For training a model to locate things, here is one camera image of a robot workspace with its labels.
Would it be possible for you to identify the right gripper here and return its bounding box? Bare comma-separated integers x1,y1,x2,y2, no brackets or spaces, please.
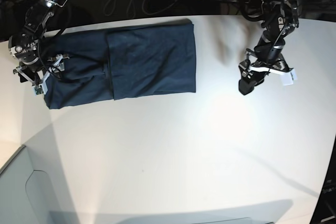
8,35,70,85

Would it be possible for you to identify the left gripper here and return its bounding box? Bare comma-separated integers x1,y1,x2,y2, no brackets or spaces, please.
238,34,293,95

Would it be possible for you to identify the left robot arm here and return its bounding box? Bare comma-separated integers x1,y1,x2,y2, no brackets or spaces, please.
238,0,299,95

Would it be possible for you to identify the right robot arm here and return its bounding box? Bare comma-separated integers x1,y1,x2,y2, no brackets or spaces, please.
8,0,68,86

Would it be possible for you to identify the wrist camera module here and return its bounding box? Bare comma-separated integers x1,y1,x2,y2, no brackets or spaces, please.
280,68,298,86
32,81,48,95

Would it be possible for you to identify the dark blue T-shirt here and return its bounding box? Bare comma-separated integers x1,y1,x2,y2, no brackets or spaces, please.
44,19,196,109

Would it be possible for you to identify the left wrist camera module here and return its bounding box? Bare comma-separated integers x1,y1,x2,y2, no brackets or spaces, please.
280,68,298,86

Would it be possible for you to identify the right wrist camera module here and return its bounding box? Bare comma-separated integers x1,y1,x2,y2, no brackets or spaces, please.
32,81,48,95

